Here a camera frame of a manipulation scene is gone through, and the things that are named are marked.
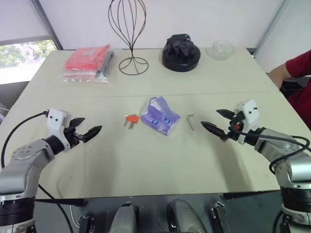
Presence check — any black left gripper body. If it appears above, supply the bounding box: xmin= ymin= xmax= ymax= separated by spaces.
xmin=63 ymin=125 xmax=85 ymax=150

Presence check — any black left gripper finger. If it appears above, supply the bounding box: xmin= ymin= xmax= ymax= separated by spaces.
xmin=68 ymin=117 xmax=86 ymax=129
xmin=81 ymin=125 xmax=103 ymax=143

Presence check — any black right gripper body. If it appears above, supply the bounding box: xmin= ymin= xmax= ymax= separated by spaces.
xmin=227 ymin=112 xmax=244 ymax=141

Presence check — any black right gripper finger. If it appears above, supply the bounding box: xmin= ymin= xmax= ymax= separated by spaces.
xmin=216 ymin=109 xmax=236 ymax=119
xmin=200 ymin=120 xmax=231 ymax=142

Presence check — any grey allen key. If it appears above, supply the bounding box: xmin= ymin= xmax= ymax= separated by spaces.
xmin=186 ymin=114 xmax=195 ymax=131

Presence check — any red rectangular block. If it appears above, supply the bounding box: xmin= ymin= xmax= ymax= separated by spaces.
xmin=124 ymin=114 xmax=140 ymax=124

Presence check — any purple tissue pack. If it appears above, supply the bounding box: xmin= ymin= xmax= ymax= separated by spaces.
xmin=140 ymin=96 xmax=182 ymax=137

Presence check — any red bagged clothing stack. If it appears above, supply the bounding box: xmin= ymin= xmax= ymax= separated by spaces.
xmin=59 ymin=44 xmax=112 ymax=84

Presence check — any clear glass bowl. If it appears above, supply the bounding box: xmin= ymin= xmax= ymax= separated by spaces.
xmin=206 ymin=40 xmax=236 ymax=60

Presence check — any black bagged clothing stack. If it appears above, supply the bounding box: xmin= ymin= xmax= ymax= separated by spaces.
xmin=96 ymin=50 xmax=115 ymax=80

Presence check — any black round base with cloth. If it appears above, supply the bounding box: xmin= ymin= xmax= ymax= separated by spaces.
xmin=161 ymin=33 xmax=202 ymax=72

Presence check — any person in red shirt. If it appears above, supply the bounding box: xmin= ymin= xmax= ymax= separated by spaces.
xmin=267 ymin=49 xmax=311 ymax=125

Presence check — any window with trees outside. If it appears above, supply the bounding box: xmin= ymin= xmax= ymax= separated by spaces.
xmin=0 ymin=38 xmax=56 ymax=71

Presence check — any dark rounded robot leg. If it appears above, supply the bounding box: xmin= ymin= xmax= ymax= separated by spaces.
xmin=166 ymin=198 xmax=203 ymax=233
xmin=112 ymin=200 xmax=139 ymax=233

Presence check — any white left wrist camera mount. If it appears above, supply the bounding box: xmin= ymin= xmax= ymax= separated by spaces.
xmin=47 ymin=109 xmax=71 ymax=151

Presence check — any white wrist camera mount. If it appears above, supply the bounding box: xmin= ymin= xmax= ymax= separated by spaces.
xmin=233 ymin=99 xmax=260 ymax=144
xmin=47 ymin=109 xmax=71 ymax=151

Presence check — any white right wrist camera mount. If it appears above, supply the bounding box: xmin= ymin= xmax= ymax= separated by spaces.
xmin=233 ymin=99 xmax=260 ymax=144

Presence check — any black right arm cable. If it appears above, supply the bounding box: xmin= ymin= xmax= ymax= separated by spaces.
xmin=239 ymin=131 xmax=311 ymax=174

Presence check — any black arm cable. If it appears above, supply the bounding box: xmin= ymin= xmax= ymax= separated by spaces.
xmin=239 ymin=131 xmax=311 ymax=174
xmin=0 ymin=110 xmax=51 ymax=169

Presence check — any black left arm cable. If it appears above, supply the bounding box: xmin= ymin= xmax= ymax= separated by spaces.
xmin=0 ymin=110 xmax=51 ymax=169

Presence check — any black cable under table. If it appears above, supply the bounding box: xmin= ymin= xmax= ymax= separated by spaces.
xmin=36 ymin=183 xmax=74 ymax=233

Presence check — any thin white cable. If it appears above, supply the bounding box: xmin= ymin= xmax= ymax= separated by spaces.
xmin=69 ymin=205 xmax=80 ymax=229

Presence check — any black bracket under table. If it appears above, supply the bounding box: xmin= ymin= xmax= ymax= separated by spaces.
xmin=209 ymin=198 xmax=231 ymax=233
xmin=77 ymin=214 xmax=95 ymax=233

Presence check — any dark wire hat stand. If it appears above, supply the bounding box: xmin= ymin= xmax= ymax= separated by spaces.
xmin=107 ymin=0 xmax=150 ymax=76

